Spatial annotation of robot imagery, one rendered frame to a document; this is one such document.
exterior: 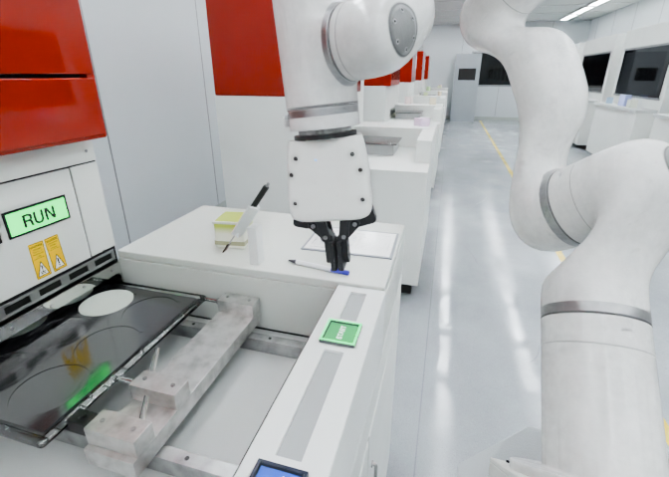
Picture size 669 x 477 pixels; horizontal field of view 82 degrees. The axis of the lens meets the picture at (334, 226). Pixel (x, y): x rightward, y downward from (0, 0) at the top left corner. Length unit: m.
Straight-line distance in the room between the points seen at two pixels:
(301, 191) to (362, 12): 0.20
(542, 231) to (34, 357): 0.84
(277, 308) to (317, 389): 0.33
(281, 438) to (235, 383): 0.29
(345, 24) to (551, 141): 0.40
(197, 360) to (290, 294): 0.21
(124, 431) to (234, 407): 0.18
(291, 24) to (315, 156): 0.14
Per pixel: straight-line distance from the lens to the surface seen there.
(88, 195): 0.96
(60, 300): 0.94
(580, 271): 0.57
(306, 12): 0.44
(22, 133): 0.81
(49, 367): 0.81
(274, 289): 0.82
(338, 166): 0.45
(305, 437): 0.50
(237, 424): 0.71
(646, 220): 0.59
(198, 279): 0.91
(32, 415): 0.73
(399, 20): 0.41
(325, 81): 0.43
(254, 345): 0.83
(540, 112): 0.68
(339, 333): 0.63
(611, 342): 0.55
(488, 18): 0.80
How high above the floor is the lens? 1.34
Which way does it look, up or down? 21 degrees down
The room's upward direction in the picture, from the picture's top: straight up
